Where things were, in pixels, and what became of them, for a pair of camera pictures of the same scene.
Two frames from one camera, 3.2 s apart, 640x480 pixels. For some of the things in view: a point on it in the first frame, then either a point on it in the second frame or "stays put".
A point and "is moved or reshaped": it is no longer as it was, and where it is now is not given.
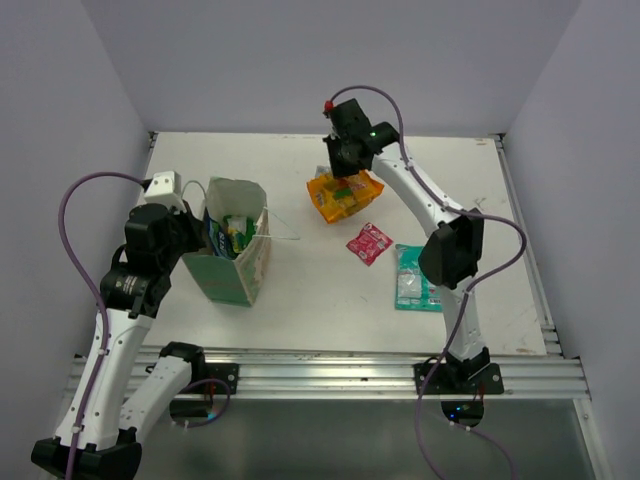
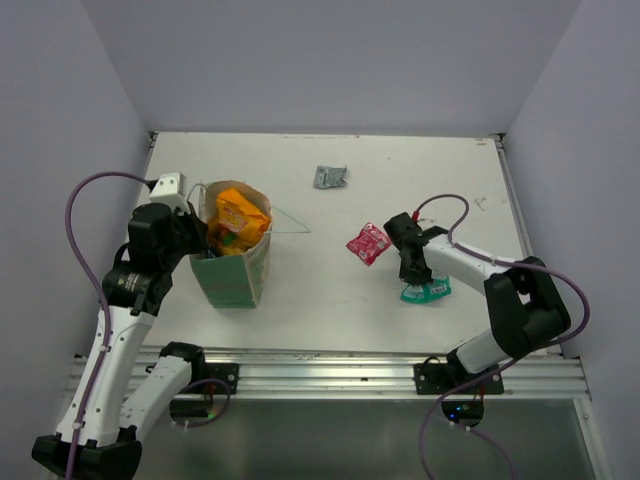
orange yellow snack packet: [336, 196] -> [237, 225]
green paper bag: [237, 239] stays put
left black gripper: [193, 224] stays put
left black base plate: [214, 379] stays put
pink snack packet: [370, 243] stays put
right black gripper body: [355, 167] -> [414, 273]
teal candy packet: [413, 289] is moved or reshaped
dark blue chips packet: [220, 239] -> [212, 253]
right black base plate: [446, 381] stays put
